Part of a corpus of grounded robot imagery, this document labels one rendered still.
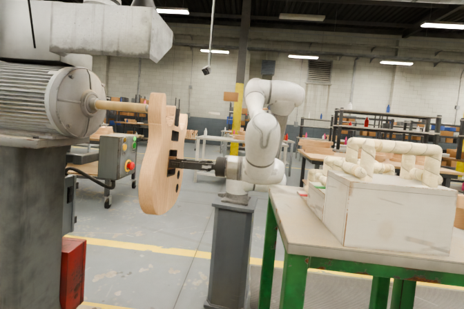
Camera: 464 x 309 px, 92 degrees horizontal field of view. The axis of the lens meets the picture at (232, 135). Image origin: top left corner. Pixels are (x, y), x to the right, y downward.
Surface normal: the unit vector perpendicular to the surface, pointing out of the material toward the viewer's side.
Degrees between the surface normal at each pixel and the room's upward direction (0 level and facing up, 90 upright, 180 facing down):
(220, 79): 90
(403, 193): 90
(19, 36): 90
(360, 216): 90
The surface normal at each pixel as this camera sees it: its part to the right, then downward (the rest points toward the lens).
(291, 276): -0.07, 0.05
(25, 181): 0.99, 0.09
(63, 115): 0.83, 0.30
